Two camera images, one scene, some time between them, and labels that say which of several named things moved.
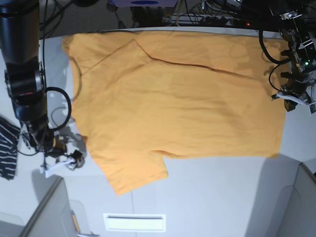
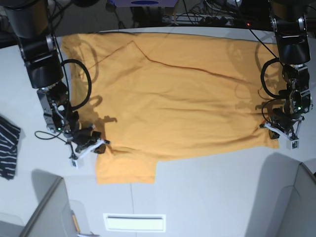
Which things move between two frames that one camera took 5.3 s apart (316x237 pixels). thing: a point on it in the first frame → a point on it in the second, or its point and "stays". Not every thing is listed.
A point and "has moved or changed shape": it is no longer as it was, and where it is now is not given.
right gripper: [296, 88] → [283, 120]
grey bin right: [285, 203] stays
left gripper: [54, 145] → [84, 137]
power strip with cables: [198, 19] stays
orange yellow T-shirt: [141, 96] has moved or changed shape
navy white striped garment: [9, 133] stays
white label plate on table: [116, 222] stays
